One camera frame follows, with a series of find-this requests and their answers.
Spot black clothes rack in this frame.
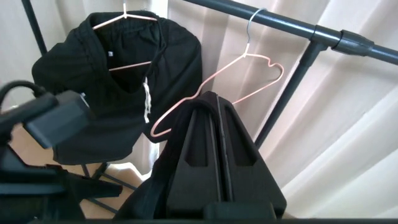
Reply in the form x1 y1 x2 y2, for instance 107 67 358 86
21 0 398 215

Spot black garment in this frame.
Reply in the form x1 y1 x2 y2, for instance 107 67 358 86
114 91 218 220

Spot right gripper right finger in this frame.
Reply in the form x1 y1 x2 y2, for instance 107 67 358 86
217 93 287 218

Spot pink clothes hanger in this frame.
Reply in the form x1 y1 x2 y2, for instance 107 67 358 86
150 7 285 138
92 0 158 72

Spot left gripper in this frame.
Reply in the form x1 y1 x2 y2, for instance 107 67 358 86
0 149 68 203

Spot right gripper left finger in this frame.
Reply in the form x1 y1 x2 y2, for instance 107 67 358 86
166 91 223 218

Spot window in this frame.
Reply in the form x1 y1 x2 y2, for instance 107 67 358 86
146 0 169 19

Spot black shorts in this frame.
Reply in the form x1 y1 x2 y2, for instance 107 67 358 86
30 11 203 166

